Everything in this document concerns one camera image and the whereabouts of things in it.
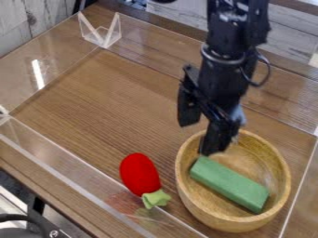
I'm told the brown wooden bowl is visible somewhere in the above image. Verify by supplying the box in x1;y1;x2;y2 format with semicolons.
175;130;291;233

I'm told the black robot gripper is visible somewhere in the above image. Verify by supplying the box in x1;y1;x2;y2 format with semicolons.
178;46;258;156

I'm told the clear acrylic corner bracket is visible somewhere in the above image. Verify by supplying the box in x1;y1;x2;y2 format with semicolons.
77;12;121;49

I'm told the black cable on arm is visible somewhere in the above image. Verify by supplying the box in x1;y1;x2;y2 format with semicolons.
239;52;272;88

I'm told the black stand with cable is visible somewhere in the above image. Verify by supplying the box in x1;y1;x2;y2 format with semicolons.
0;196;75;238

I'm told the red plush radish toy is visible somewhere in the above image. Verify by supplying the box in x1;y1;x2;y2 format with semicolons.
119;152;171;209

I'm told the green rectangular block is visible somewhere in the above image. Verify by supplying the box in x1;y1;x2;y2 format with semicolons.
188;156;270;214

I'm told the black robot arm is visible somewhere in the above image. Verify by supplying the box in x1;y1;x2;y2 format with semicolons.
178;0;271;155

